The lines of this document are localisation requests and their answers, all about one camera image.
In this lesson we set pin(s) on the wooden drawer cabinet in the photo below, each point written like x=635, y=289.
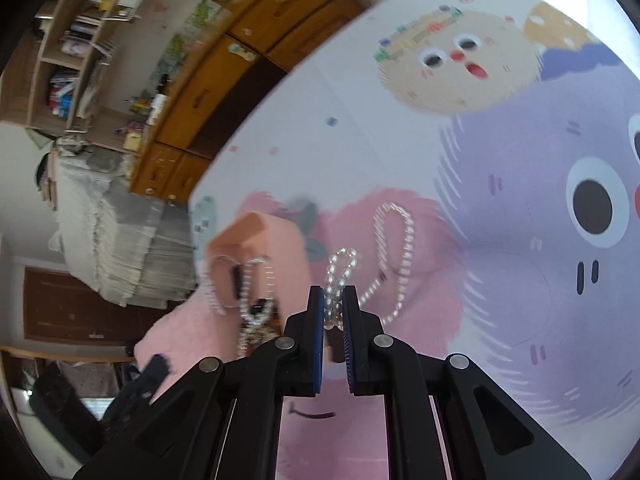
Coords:
x=210, y=95

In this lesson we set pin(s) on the pink bed sheet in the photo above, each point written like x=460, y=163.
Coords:
x=190, y=330

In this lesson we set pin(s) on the bed with grey lace cover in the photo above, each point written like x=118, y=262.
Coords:
x=130, y=240

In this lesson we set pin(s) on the pink jewelry box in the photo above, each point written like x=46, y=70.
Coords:
x=270, y=235

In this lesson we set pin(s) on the wooden bookshelf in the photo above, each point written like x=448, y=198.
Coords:
x=50, y=55

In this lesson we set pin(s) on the cartoon printed blanket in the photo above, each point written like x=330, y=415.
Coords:
x=500, y=310

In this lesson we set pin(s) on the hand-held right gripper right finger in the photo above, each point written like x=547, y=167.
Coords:
x=350, y=340

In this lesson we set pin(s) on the brown wooden door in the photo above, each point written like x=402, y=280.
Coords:
x=60, y=310

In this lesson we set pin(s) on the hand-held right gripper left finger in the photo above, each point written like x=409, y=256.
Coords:
x=316, y=340

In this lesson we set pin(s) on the dark glass bottle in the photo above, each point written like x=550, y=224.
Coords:
x=159, y=97

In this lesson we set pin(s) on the gold rhinestone pearl hair comb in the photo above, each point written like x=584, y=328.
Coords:
x=265, y=332

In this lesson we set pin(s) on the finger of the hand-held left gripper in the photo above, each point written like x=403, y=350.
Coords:
x=147, y=380

